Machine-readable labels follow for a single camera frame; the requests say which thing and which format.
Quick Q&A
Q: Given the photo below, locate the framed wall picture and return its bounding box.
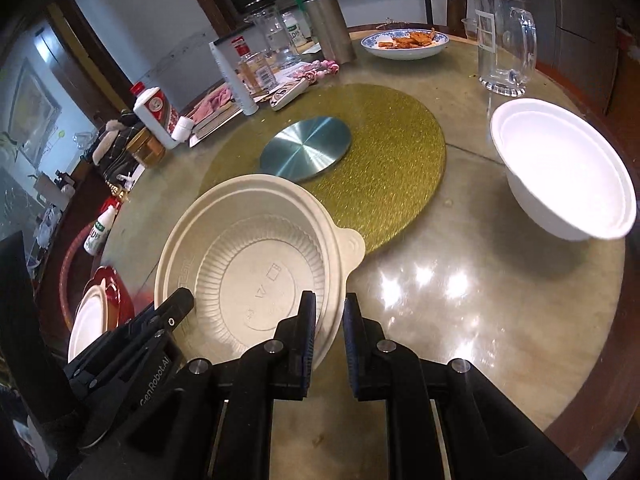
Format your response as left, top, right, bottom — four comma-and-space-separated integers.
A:
9, 57, 62, 137

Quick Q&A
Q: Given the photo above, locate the large beige ribbed bowl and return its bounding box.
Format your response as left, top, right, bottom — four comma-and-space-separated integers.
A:
154, 173, 366, 367

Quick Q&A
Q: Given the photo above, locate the clear glass jar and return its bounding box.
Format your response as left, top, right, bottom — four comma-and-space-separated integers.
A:
243, 0, 301, 69

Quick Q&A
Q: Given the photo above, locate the red hoop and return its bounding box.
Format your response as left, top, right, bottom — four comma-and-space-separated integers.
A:
58, 219, 112, 332

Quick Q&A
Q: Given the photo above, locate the blue patterned plate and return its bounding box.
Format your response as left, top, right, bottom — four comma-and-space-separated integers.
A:
360, 28, 450, 61

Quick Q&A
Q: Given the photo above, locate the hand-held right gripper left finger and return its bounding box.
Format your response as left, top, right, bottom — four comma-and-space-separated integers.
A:
67, 291, 317, 480

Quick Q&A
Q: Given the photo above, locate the white lotion tube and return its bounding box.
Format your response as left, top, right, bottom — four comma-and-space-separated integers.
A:
208, 37, 260, 116

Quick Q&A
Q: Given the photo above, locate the pink bead bracelet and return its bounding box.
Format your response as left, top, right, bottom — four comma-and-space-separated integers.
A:
294, 57, 341, 84

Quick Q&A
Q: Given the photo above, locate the silver metal disc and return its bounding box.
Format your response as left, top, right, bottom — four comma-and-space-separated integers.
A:
258, 115, 352, 184

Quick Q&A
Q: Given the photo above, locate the white liquor bottle red label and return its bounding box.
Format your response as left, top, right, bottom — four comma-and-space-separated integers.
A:
130, 82, 182, 150

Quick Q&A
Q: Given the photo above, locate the clear glass pitcher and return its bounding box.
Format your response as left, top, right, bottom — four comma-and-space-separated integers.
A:
472, 0, 539, 99

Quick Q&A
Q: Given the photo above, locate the amber jar gold lid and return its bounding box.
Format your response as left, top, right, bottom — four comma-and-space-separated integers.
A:
125, 127, 166, 169

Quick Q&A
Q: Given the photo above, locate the small white cup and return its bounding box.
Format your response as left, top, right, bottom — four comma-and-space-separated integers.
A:
172, 115, 196, 141

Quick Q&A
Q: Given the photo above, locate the book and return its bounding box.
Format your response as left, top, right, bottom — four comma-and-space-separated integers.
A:
188, 102, 246, 149

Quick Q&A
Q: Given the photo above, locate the white key fob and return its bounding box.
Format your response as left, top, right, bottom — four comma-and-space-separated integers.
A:
269, 79, 310, 111

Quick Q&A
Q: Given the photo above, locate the pink towel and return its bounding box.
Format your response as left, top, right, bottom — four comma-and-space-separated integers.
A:
192, 84, 236, 121

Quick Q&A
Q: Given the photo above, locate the red glass plate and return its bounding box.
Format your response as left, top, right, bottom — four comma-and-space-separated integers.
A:
80, 265, 136, 334

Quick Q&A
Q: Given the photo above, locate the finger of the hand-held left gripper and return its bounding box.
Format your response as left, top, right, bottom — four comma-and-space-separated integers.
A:
64, 288, 195, 379
67, 332, 167, 397

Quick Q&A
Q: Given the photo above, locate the orange fried food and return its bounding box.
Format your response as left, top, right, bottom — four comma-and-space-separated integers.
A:
376, 29, 437, 50

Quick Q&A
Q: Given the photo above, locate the white squeeze bottle green label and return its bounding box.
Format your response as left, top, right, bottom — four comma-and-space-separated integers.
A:
83, 204, 121, 256

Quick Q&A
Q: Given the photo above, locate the stainless steel thermos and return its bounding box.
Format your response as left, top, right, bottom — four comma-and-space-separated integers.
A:
298, 0, 357, 65

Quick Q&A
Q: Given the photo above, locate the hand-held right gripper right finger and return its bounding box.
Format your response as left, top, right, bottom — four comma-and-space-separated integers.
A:
344, 292, 586, 480

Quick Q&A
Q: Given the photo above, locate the clear liquor bottle red cap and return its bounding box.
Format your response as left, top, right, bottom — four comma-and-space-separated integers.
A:
230, 35, 279, 95

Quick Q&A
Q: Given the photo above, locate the gold glitter round mat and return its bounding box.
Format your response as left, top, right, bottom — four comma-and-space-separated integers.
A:
199, 83, 446, 257

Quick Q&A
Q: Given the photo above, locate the small white pill bottle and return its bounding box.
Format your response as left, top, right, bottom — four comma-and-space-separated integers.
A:
284, 9, 311, 46

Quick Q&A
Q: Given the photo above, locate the white paper bowl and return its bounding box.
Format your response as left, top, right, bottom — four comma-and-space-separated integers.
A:
489, 98, 637, 242

